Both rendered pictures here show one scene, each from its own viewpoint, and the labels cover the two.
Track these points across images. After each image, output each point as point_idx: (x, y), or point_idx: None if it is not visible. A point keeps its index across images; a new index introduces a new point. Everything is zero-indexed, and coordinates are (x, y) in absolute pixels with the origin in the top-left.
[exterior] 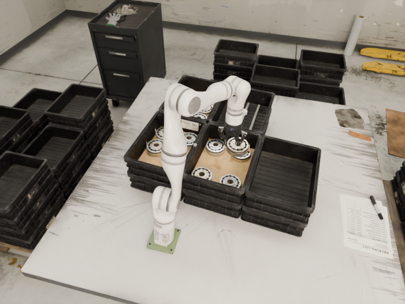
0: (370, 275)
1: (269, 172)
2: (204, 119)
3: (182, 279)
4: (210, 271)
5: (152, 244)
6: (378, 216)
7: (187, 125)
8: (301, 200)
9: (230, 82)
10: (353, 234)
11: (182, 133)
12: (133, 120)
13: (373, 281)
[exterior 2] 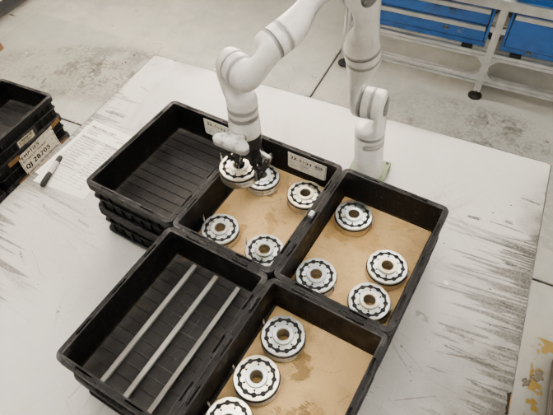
0: (132, 112)
1: (186, 197)
2: (277, 282)
3: (345, 132)
4: (312, 136)
5: (383, 162)
6: (61, 162)
7: None
8: (165, 151)
9: (259, 35)
10: (114, 148)
11: (351, 29)
12: None
13: (135, 108)
